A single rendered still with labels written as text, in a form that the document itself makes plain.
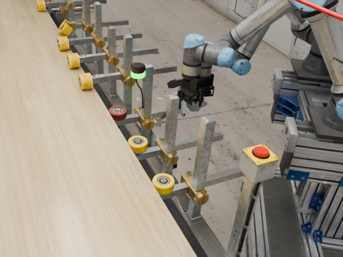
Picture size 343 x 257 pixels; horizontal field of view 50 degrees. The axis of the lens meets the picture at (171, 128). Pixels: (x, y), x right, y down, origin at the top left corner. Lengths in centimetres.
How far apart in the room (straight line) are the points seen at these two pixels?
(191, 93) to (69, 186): 58
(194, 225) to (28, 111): 87
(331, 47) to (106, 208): 89
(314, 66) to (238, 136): 140
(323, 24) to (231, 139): 201
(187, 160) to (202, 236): 147
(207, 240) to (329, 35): 82
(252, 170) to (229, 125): 236
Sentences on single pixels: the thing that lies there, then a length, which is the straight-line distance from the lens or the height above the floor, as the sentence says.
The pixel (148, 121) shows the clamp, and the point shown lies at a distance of 170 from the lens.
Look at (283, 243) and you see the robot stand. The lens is 218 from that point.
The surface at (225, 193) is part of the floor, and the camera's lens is 265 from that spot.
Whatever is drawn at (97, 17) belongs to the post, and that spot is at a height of 110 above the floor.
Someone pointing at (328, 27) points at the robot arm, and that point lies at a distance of 130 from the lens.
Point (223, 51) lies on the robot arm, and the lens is 140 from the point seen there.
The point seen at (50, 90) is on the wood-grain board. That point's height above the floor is 90.
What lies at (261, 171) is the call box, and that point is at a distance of 99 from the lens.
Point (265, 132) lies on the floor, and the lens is 335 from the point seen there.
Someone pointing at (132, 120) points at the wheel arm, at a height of 85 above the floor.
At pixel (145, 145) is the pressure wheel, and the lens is 149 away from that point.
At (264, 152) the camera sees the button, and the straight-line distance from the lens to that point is 99.
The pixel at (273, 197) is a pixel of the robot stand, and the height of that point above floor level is 21.
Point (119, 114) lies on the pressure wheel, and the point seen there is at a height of 91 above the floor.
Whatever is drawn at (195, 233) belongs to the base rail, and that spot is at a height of 70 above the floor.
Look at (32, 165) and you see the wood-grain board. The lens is 144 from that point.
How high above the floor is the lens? 181
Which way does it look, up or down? 35 degrees down
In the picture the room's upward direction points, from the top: 5 degrees clockwise
